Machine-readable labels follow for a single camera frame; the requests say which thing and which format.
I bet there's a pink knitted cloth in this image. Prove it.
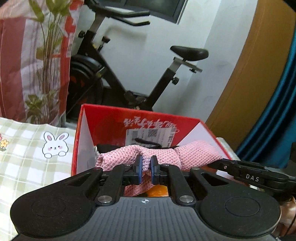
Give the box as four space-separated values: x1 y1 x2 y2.
95 140 222 196

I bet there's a person's right hand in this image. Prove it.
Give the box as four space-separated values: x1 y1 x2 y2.
273 197 295 237

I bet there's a blue curtain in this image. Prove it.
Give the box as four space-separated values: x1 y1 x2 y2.
236 35 295 168

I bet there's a wooden door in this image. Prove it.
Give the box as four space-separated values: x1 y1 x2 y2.
206 1 295 150

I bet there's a red strawberry cardboard box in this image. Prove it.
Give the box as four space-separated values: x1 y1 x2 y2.
71 104 230 175

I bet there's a green plaid tablecloth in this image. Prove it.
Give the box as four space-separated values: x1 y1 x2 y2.
1 118 75 240

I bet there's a black exercise bike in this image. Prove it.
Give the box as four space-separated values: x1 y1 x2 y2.
66 0 209 121

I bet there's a red printed fabric backdrop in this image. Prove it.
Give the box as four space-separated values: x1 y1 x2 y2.
1 1 83 126

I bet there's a black fabric strap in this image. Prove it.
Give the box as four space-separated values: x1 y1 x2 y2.
96 138 180 154

